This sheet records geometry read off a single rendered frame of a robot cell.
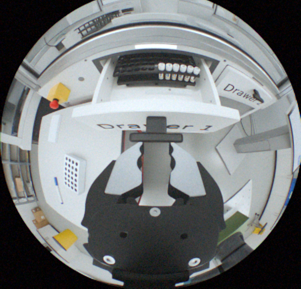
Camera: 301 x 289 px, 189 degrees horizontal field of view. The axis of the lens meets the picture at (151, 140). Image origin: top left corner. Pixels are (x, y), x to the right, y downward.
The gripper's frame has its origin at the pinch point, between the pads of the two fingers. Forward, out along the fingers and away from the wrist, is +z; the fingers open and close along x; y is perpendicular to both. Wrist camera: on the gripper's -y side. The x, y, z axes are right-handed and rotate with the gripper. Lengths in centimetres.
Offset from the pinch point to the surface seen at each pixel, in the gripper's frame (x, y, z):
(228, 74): 17.7, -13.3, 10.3
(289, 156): 297, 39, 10
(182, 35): 4.9, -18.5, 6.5
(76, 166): -24.4, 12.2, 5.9
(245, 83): 24.7, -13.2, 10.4
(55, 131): -42.9, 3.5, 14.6
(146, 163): -9, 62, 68
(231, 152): 92, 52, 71
